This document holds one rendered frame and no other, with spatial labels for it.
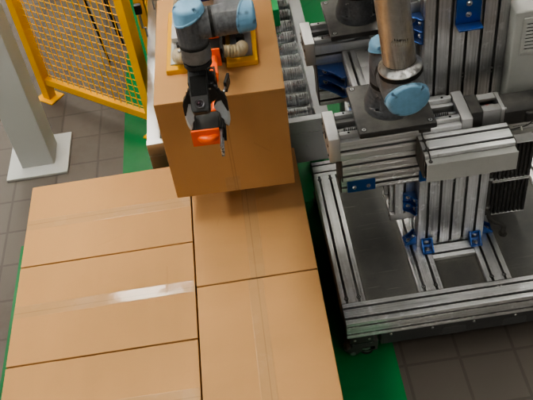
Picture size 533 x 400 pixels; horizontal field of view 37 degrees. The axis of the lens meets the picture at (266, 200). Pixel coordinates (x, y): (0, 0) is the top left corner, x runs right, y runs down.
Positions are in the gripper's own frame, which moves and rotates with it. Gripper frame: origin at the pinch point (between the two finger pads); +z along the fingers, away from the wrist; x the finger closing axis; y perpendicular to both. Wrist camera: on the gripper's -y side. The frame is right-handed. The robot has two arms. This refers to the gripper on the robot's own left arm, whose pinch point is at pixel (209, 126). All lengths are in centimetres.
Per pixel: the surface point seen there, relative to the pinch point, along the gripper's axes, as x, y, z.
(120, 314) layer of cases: 39, -6, 66
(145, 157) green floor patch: 48, 130, 119
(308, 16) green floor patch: -43, 234, 117
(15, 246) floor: 105, 82, 121
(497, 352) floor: -88, -2, 119
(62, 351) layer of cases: 56, -17, 67
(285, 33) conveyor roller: -27, 137, 64
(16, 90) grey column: 97, 132, 72
